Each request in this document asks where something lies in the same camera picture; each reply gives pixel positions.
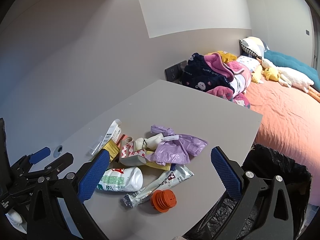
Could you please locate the yellow snack bag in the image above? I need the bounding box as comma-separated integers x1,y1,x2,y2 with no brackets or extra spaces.
103,139,120,162

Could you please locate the purple plastic bag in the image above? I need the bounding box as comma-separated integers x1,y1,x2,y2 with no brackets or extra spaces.
145,125,208,165

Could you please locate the salmon red small box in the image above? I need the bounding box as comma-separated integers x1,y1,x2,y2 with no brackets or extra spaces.
119,134,128,142

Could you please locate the black trash bag bin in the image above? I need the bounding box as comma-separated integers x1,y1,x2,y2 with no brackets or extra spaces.
183,144,312,239

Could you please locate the white gloved hand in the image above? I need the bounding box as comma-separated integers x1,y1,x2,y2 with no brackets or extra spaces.
5,209,23,226

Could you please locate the white plastic bottle green label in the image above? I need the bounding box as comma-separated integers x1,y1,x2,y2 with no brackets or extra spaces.
97,167,143,192

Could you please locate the white red patterned carton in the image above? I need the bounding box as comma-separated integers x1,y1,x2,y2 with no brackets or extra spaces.
119,137,147,167

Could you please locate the silver foil snack wrapper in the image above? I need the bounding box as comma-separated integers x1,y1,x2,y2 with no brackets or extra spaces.
122,165,194,208

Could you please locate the white printed cardboard box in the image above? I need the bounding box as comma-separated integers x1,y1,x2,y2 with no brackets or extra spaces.
100,119,121,148

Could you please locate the grey bedside table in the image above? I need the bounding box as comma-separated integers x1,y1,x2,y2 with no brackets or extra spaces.
29,79,263,240

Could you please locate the orange ribbed plastic cap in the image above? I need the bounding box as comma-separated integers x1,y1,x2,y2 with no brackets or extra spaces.
150,190,177,213

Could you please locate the white foam sponge brush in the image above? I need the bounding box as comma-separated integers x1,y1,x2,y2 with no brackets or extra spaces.
135,133,179,151

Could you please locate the bed with orange sheet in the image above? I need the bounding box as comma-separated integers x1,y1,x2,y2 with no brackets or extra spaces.
246,80,319,206

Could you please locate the pink white fleece blanket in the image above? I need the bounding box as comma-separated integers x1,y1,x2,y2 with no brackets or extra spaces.
207,61,252,109

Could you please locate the navy pink fleece blanket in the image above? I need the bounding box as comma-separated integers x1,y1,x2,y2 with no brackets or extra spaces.
180,53,234,92

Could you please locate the yellow duck plush toy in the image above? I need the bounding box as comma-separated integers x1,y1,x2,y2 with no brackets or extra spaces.
262,67,280,82

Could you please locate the light blue dotted pillow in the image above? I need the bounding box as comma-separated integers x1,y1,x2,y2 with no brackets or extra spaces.
236,55,260,73

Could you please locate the white goose plush toy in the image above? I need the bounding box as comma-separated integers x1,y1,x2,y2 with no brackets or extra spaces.
256,57,319,102

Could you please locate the yellow mustard garment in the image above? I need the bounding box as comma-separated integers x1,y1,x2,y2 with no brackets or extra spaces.
206,50,238,63

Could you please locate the teal cushion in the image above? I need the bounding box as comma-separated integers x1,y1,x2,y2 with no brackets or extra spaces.
264,50,320,92

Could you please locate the patterned white pillow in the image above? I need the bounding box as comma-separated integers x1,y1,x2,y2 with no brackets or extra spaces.
239,36,269,59

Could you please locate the black wall socket panel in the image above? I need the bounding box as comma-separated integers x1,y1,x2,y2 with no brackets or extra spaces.
164,61,187,83

